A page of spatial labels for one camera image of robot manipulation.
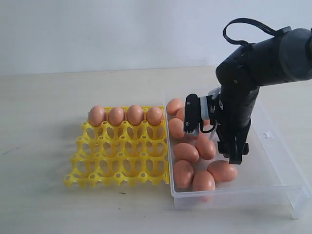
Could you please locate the yellow plastic egg tray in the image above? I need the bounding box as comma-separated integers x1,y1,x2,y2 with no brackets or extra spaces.
63,106,170,187

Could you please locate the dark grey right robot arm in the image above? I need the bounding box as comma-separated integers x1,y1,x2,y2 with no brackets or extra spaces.
207,27,312,164

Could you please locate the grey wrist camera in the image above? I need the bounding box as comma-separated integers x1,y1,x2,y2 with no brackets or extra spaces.
183,94,215,137

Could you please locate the brown egg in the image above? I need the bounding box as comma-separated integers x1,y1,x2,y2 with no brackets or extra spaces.
166,98,184,116
173,143,199,164
195,136,216,160
146,106,163,126
126,105,144,126
88,106,106,127
173,160,194,189
168,118,185,139
192,170,216,192
108,107,125,126
207,160,238,183
175,107,185,121

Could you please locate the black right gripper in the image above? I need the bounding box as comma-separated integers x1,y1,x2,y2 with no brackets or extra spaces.
209,85,260,165

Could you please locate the clear plastic container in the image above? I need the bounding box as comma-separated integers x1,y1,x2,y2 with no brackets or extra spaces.
167,98,312,219

